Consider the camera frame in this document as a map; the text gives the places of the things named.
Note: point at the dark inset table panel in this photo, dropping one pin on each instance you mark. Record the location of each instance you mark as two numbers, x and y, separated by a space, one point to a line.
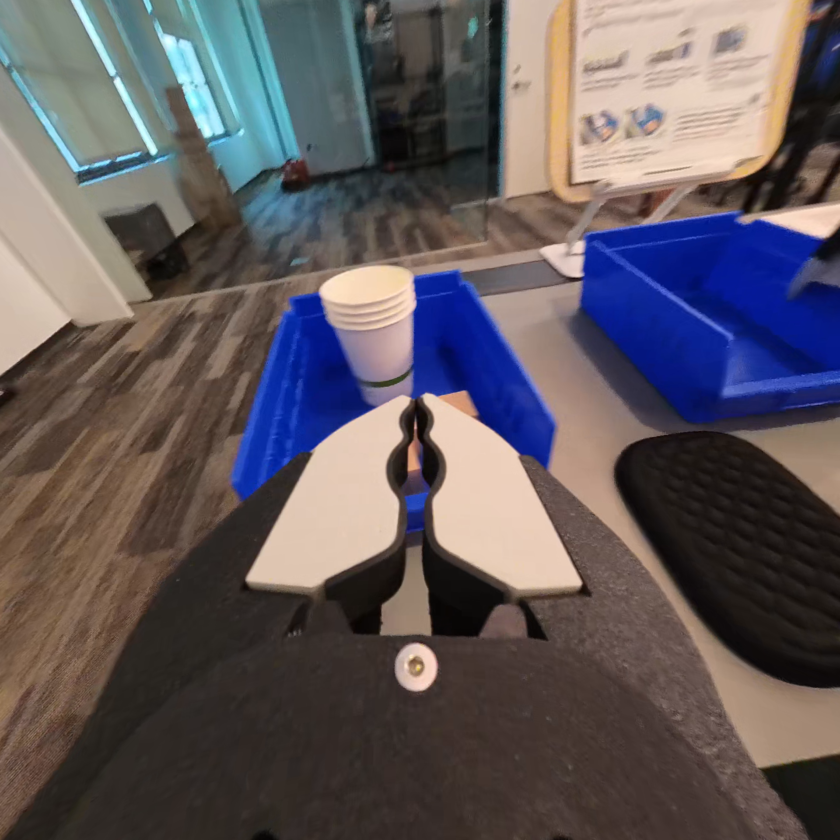
518 279

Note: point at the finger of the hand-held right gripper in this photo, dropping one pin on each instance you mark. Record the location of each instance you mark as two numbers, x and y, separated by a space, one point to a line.
823 272
807 223

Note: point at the red floor object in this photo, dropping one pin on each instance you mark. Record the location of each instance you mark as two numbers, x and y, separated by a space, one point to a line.
295 176

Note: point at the blue plastic bin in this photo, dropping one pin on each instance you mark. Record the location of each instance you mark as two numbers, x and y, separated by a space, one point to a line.
656 341
295 394

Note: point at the stacked cardboard boxes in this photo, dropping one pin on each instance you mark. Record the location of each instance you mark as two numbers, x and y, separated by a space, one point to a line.
203 164

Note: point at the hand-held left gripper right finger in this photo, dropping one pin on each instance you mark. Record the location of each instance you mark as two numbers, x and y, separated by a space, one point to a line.
499 525

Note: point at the black floor box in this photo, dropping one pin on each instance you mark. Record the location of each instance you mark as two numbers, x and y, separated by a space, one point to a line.
148 239

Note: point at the large paned window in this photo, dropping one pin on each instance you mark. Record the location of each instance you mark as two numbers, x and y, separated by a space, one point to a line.
197 72
65 79

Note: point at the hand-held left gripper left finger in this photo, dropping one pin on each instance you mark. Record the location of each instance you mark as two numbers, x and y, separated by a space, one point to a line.
334 518

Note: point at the black padded wrist rest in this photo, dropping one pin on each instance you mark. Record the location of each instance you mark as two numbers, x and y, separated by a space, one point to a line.
735 544

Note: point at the stack of white cups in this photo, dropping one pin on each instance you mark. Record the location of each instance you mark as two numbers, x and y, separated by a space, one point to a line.
377 361

